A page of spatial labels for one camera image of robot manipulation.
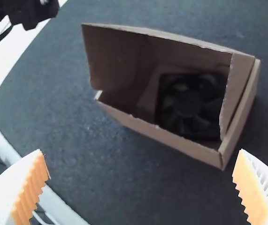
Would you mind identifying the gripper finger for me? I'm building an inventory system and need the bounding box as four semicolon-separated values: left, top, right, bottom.
231;149;268;225
0;149;51;225

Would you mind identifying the cardboard box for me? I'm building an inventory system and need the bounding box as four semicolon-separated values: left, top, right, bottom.
81;22;261;171

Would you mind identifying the black square fan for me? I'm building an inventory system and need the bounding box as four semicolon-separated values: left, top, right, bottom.
154;74;230;143

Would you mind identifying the black mat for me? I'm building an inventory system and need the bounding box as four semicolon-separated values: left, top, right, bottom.
0;0;268;225

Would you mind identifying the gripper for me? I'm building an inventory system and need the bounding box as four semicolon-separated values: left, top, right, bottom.
0;0;59;31

